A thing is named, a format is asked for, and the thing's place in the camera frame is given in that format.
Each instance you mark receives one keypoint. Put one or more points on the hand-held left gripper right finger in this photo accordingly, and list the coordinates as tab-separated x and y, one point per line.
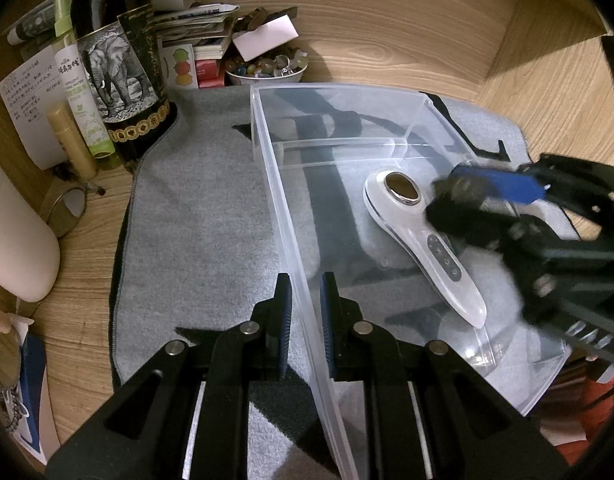
328	310

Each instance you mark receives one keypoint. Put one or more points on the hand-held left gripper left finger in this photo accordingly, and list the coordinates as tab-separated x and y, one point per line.
286	310

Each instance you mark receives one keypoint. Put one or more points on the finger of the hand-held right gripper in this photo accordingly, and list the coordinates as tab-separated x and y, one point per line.
467	215
507	185

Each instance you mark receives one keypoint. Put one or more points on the white handheld massager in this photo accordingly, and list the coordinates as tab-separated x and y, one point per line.
387	200

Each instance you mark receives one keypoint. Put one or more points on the clear plastic storage box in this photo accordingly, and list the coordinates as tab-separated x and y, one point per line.
337	110

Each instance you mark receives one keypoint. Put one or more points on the orange cloth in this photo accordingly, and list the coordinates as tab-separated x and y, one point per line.
607	395

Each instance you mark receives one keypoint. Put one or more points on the grey felt mat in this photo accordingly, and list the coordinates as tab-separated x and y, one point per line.
202	210

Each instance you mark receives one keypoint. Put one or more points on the white ceramic bowl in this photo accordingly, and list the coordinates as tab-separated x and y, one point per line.
267	79

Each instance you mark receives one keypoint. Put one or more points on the small round mirror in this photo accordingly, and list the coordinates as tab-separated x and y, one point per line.
67	210

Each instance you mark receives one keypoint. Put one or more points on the pile of glass beads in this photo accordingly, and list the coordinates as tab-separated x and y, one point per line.
259	66

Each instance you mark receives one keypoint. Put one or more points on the small red box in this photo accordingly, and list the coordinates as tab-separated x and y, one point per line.
209	70

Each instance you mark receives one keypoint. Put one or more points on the blue booklet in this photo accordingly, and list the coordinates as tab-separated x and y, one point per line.
34	375

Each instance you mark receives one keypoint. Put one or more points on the fruit picture card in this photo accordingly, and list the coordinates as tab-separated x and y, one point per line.
179	67

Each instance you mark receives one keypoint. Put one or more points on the blank white card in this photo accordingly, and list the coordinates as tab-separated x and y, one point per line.
267	37

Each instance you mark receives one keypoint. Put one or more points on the beige lip balm tube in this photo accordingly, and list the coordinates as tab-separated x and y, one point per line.
72	145

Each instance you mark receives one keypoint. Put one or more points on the white rounded appliance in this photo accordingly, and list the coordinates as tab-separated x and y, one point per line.
12	240

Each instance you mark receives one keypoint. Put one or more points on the dark elephant label wine bottle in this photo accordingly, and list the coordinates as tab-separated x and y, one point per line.
122	75

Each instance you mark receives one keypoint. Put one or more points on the stack of paper booklets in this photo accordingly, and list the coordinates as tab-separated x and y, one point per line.
197	25

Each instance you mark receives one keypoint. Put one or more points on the green white spray bottle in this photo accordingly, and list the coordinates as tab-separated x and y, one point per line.
82	90

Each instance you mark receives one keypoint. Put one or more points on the handwritten white paper note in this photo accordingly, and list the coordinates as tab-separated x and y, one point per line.
24	105

